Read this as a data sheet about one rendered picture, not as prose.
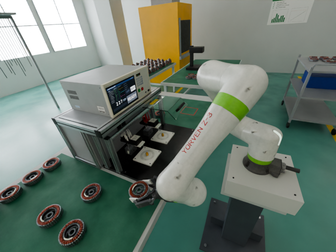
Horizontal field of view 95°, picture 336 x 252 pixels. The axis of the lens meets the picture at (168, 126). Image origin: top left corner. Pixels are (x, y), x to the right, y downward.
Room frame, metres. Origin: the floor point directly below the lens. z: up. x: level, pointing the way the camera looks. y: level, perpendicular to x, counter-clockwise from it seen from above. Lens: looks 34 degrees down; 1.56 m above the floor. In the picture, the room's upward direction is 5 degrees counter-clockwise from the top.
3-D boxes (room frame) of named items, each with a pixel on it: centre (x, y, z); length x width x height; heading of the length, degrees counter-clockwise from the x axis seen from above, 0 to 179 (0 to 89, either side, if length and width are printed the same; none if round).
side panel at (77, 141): (0.84, 0.62, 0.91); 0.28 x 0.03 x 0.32; 61
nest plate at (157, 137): (1.03, 0.05, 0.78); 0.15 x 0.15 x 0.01; 61
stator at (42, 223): (0.45, 0.66, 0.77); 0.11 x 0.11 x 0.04
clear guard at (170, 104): (1.09, 0.03, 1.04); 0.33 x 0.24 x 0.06; 61
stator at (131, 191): (0.51, 0.19, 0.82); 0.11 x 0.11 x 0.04
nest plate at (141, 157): (0.82, 0.17, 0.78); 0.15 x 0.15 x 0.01; 61
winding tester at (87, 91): (1.10, 0.38, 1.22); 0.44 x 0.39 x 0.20; 151
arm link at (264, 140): (0.60, -0.48, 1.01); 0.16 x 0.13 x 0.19; 27
